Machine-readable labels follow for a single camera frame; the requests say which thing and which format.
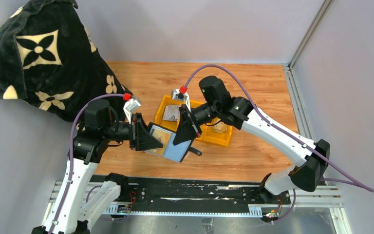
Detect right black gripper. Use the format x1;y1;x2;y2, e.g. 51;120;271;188
173;102;220;145

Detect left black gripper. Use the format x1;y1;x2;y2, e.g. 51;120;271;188
103;112;164;150

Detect gold VIP card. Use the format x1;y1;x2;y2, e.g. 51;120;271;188
147;125;171;156

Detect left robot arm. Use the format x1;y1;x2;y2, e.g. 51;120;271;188
32;94;162;234

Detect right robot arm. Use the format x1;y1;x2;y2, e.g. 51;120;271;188
173;76;330;204

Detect beige cards in right bin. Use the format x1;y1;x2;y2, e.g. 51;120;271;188
211;119;228;134

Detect yellow three-compartment bin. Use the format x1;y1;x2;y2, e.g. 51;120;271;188
153;95;233;147

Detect black floral blanket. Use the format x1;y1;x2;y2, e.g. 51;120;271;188
0;0;129;122

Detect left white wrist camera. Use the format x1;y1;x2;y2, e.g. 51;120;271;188
123;97;142;122

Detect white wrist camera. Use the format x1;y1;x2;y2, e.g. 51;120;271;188
123;97;142;122
170;86;191;111

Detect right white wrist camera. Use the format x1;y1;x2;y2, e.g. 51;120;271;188
170;86;191;111

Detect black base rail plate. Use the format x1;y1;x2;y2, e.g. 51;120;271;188
116;177;291;214

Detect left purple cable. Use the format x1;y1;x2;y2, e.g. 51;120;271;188
46;93;132;234

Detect purple cable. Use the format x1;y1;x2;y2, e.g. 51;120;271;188
179;64;374;223
46;93;132;234

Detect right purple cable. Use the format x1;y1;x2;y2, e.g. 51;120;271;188
179;64;374;223

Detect aluminium frame post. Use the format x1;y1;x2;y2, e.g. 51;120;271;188
288;0;334;70

